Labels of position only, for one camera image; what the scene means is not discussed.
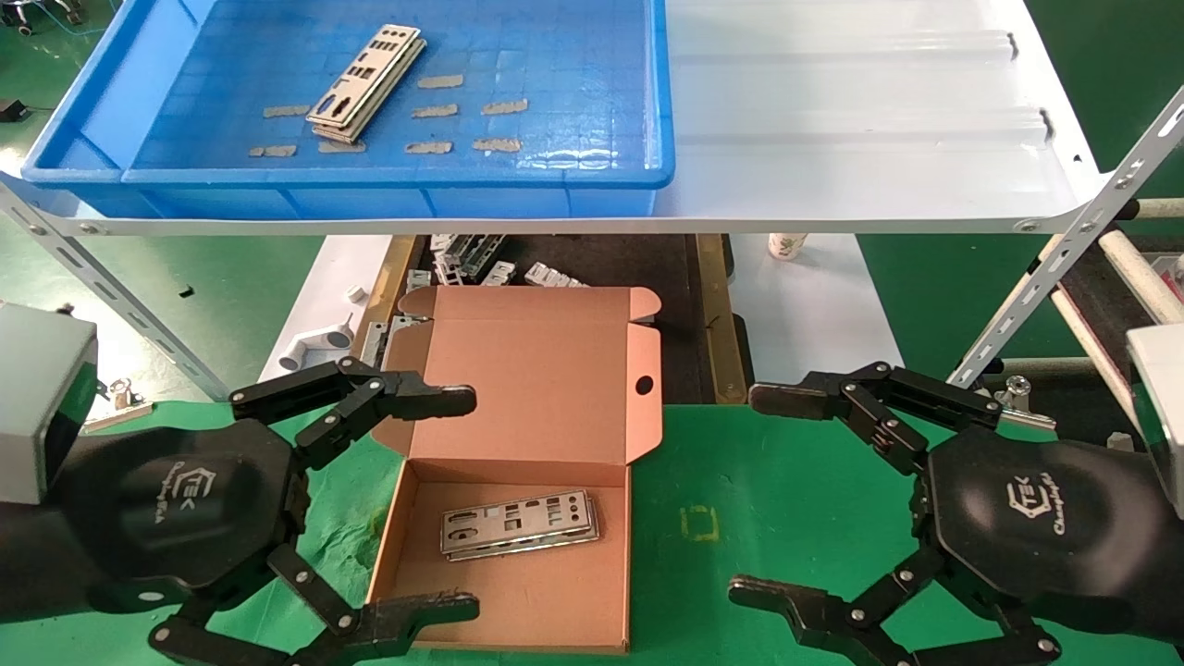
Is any white horizontal tube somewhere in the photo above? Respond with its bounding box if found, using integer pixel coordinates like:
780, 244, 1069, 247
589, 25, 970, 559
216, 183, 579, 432
1115, 197, 1184, 220

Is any dark wood-framed parts tray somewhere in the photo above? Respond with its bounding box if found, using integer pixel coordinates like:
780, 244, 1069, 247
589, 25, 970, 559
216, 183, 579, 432
350, 233, 758, 405

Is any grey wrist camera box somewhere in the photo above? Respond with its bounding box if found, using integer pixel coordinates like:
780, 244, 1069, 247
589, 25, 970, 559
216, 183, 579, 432
1126, 324, 1184, 519
0, 303, 99, 506

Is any slotted grey angle post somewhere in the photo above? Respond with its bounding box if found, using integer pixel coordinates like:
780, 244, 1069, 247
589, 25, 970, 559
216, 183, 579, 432
948, 85, 1184, 389
0, 180, 229, 401

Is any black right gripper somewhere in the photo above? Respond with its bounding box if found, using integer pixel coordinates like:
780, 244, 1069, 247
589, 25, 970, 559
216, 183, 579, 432
728, 361, 1168, 666

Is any silver binder clip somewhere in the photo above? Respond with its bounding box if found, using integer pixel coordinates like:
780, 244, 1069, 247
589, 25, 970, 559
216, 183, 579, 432
85, 379, 154, 433
988, 375, 1057, 432

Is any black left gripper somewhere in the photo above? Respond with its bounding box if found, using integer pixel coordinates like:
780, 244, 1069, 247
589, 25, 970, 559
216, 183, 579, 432
51, 356, 481, 666

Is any dark cart panel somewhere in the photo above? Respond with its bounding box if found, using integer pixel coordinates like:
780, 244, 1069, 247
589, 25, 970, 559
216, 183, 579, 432
1064, 233, 1184, 371

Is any dark grey metal bracket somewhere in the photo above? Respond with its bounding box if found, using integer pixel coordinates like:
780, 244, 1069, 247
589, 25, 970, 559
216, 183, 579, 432
461, 233, 508, 280

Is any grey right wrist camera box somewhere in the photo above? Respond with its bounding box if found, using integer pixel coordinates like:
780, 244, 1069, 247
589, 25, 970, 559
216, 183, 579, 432
1126, 324, 1184, 519

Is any thick white tube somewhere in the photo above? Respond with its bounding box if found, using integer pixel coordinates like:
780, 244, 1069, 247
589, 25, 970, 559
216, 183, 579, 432
1099, 229, 1184, 325

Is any green table cloth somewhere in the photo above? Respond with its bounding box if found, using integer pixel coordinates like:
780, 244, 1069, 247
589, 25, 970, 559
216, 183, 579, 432
0, 400, 1184, 666

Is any white pipe fitting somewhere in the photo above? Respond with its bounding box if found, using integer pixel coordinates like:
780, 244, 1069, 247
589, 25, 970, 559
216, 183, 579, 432
277, 313, 355, 373

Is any long grey metal bracket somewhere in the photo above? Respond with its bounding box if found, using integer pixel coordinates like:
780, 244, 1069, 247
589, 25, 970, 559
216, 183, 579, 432
359, 314, 422, 371

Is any metal io shield plate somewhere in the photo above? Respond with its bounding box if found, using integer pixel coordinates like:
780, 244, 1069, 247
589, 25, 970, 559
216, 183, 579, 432
313, 35, 429, 145
444, 504, 600, 562
440, 489, 594, 555
308, 23, 426, 132

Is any blue plastic tray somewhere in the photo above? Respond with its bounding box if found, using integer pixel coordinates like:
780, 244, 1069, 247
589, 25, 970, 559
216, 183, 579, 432
20, 0, 676, 221

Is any chair wheel base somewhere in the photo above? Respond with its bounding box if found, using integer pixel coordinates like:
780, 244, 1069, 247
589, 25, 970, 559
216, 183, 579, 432
0, 0, 89, 36

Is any thin white tube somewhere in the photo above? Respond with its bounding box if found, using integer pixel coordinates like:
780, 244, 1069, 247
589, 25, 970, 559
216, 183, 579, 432
1050, 287, 1141, 431

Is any brown cardboard box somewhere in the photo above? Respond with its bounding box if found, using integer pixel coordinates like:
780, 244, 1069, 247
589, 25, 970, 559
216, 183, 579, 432
367, 285, 664, 654

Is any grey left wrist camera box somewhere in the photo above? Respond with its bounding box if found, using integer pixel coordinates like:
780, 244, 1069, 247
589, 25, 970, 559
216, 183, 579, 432
0, 303, 99, 506

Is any grey horizontal tube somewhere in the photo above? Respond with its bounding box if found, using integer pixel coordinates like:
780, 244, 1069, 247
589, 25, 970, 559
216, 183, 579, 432
994, 356, 1134, 378

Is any white lower board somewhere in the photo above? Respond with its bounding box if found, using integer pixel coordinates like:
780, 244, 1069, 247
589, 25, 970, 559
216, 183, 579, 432
257, 233, 919, 405

